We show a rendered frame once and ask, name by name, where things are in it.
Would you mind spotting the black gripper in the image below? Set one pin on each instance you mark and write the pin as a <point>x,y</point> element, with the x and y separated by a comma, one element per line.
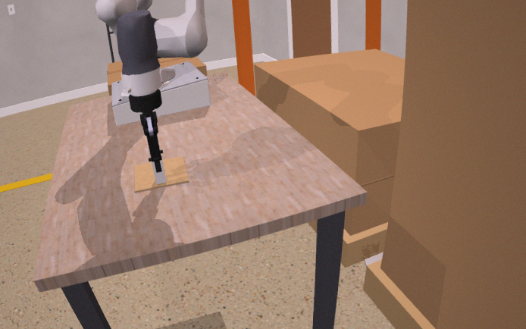
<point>146,105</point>

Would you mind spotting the tan flat mat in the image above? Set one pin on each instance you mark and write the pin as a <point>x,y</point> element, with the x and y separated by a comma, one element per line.
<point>174,169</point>

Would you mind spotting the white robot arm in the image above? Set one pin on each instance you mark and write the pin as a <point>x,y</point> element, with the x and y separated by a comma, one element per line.
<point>139,36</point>

